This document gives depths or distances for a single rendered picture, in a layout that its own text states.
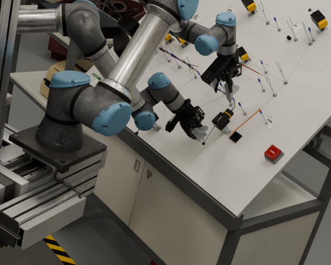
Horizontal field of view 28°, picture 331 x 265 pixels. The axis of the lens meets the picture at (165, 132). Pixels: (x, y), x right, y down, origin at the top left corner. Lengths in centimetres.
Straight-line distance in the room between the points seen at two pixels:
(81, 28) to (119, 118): 46
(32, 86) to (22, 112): 120
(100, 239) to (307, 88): 154
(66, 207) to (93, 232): 179
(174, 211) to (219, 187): 31
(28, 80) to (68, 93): 180
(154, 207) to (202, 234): 31
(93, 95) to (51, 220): 38
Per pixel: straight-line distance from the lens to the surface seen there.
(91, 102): 193
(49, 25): 239
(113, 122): 192
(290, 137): 264
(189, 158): 274
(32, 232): 187
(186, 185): 270
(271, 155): 258
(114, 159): 313
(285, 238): 293
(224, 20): 242
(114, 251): 364
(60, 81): 198
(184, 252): 286
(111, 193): 320
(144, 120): 237
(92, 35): 227
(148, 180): 295
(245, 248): 274
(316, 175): 515
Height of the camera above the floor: 215
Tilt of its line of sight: 25 degrees down
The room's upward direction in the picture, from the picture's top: 15 degrees clockwise
